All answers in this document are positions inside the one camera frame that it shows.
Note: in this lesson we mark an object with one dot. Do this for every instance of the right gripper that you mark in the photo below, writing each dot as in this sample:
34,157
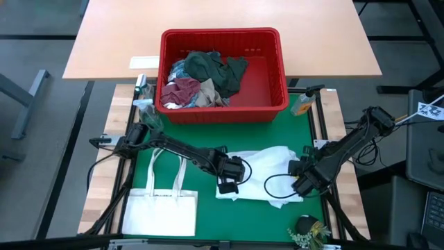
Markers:
312,170

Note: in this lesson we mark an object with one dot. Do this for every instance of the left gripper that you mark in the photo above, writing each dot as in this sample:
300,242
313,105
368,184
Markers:
230,168

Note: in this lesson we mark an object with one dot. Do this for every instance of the white linen shirt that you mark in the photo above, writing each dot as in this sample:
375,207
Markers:
267,163

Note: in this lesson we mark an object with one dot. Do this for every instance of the maroon garment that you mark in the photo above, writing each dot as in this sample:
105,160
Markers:
180,91

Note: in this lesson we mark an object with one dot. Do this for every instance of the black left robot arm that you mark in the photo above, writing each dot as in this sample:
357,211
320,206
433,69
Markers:
180,149

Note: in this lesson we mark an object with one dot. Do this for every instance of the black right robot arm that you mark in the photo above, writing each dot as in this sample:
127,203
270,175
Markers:
350,142

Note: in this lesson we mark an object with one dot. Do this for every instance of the red plastic laundry bin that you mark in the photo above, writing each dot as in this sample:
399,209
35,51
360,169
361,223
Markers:
263,90

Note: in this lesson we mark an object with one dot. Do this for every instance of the green table mat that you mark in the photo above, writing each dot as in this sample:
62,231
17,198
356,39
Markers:
243,222

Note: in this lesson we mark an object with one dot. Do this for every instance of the white canvas tote bag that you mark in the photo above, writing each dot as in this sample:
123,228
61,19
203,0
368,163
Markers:
159,215

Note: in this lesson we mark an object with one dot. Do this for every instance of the clear spray bottle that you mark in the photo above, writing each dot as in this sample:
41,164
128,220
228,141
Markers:
149,114

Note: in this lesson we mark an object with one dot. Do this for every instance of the dark green garment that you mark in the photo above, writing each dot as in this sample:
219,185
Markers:
213,69

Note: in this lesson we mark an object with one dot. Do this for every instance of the grey cabinet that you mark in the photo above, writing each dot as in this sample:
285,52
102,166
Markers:
423,149

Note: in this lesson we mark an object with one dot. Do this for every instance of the black computer mouse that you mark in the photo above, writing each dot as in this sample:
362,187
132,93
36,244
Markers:
418,241

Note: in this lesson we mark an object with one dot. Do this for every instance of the dark keyboard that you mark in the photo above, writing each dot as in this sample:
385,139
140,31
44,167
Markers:
435,215

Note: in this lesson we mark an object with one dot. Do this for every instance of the white paper fiducial tag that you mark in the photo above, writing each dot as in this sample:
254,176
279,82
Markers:
430,111

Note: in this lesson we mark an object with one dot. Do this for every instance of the light wooden desk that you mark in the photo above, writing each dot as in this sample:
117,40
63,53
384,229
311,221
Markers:
121,27

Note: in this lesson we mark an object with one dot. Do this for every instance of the grey metal table leg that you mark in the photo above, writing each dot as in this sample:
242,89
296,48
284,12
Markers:
24,99

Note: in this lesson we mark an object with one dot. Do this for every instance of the black aluminium table frame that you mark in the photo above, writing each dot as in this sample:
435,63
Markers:
320,118

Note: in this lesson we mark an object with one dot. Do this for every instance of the silver camera mount bar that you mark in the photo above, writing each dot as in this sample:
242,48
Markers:
138,244

